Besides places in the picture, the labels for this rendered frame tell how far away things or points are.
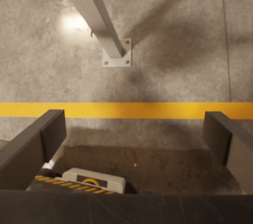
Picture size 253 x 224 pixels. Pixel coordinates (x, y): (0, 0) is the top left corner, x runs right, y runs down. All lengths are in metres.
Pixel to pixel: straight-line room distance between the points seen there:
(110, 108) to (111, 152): 0.21
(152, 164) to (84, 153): 0.33
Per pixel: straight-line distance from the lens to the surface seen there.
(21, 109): 1.14
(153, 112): 0.90
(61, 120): 0.16
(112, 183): 0.81
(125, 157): 0.91
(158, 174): 0.92
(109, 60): 0.97
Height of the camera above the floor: 0.90
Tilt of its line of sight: 79 degrees down
